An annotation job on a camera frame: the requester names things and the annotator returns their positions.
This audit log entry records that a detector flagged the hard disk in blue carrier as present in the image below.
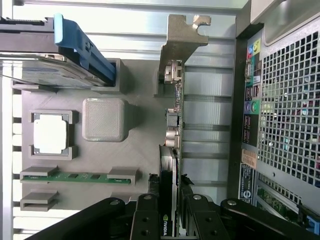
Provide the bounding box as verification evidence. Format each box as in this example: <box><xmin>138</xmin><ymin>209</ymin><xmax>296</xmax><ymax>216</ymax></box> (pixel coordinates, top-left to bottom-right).
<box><xmin>0</xmin><ymin>12</ymin><xmax>117</xmax><ymax>89</ymax></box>

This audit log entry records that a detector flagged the grey printed parts rack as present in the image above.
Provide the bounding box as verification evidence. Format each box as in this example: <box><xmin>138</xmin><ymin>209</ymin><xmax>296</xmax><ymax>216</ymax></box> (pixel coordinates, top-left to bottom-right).
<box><xmin>11</xmin><ymin>58</ymin><xmax>167</xmax><ymax>213</ymax></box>

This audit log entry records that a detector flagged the silver case handle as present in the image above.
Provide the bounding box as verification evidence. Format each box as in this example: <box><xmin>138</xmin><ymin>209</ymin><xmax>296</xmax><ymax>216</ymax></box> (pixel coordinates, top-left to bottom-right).
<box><xmin>249</xmin><ymin>0</ymin><xmax>320</xmax><ymax>47</ymax></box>

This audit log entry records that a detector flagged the black Dell PC case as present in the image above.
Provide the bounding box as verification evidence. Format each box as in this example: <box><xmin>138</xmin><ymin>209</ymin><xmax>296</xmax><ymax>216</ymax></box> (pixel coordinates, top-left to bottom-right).
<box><xmin>234</xmin><ymin>0</ymin><xmax>320</xmax><ymax>233</ymax></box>

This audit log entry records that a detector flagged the silver CPU chip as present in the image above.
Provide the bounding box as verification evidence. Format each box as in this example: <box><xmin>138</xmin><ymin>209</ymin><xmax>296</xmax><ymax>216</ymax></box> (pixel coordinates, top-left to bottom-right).
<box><xmin>33</xmin><ymin>114</ymin><xmax>70</xmax><ymax>153</ymax></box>

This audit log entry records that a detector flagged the green RAM stick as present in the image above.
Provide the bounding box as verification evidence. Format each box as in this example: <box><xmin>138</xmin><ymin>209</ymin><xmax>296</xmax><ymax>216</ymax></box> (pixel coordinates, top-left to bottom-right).
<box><xmin>21</xmin><ymin>174</ymin><xmax>132</xmax><ymax>185</ymax></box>

